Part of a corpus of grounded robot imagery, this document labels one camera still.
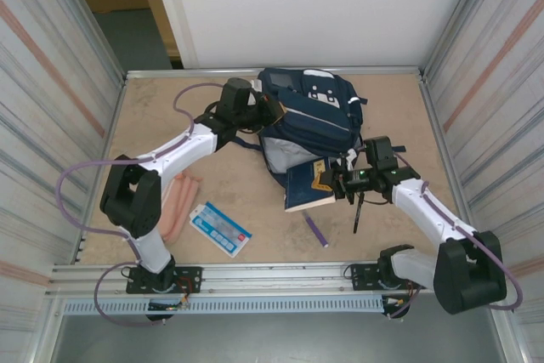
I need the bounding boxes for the navy blue book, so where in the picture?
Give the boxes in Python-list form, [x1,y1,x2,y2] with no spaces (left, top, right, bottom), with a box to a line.
[283,157,341,214]

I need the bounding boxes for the navy blue backpack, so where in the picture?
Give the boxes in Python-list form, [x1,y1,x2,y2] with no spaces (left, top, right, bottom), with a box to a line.
[232,66,369,189]

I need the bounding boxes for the black marker pen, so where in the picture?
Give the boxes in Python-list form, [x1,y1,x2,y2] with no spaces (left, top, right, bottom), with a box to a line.
[352,192,365,235]

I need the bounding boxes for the purple pen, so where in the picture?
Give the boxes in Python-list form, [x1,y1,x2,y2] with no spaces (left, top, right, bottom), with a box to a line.
[301,209,331,249]

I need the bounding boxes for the blue white card package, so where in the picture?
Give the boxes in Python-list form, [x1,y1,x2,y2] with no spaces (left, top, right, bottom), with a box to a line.
[189,200,253,258]

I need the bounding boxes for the base wiring board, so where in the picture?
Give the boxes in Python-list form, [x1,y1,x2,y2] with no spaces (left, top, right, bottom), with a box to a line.
[146,294,191,322]
[381,293,412,320]

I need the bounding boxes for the grey metal sheet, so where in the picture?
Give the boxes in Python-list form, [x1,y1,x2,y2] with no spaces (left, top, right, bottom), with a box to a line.
[50,314,509,363]

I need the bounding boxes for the translucent striped side panel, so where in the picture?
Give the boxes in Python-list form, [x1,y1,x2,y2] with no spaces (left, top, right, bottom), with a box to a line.
[0,0,124,334]
[428,0,544,338]

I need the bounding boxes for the short aluminium frame rail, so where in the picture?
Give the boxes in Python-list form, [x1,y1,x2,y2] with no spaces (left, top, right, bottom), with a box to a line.
[124,65,427,81]

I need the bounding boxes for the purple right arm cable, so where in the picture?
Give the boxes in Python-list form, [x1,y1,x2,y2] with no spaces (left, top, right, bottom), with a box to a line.
[388,145,524,320]

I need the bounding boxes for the aluminium table side rail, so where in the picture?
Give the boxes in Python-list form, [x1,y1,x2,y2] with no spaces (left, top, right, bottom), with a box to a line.
[418,76,484,260]
[69,77,128,265]

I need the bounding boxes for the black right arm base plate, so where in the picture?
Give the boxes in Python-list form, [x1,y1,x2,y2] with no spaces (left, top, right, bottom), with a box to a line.
[348,263,428,292]

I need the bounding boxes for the long aluminium mounting rail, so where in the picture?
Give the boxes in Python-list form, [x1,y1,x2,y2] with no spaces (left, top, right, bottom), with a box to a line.
[48,261,510,298]

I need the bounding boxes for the slotted grey cable duct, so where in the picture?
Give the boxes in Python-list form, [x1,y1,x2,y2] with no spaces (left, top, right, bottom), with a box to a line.
[62,297,386,315]

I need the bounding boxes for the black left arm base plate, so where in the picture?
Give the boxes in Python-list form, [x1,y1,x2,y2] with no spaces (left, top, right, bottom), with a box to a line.
[126,265,203,295]

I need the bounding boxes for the aluminium frame post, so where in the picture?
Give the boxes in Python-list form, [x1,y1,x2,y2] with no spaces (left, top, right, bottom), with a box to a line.
[422,0,518,82]
[37,0,128,83]

